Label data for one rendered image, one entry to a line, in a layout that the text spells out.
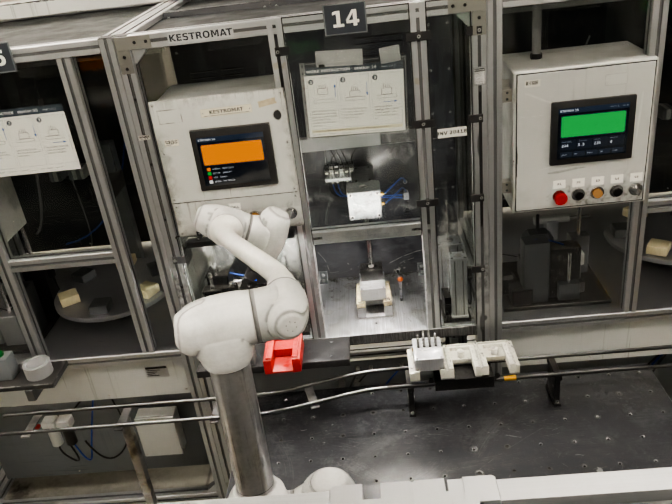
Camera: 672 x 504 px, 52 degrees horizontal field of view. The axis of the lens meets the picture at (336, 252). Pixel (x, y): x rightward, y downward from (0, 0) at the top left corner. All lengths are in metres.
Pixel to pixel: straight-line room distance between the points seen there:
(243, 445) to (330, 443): 0.68
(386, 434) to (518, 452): 0.44
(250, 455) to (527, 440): 0.99
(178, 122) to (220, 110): 0.14
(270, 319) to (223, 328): 0.11
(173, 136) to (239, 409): 0.92
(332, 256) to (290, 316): 1.26
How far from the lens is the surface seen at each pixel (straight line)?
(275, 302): 1.60
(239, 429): 1.76
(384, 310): 2.57
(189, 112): 2.18
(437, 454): 2.34
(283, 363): 2.39
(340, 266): 2.83
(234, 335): 1.61
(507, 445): 2.38
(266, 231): 2.12
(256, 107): 2.14
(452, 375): 2.36
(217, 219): 2.08
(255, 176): 2.19
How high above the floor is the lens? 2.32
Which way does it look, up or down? 27 degrees down
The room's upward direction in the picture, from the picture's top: 7 degrees counter-clockwise
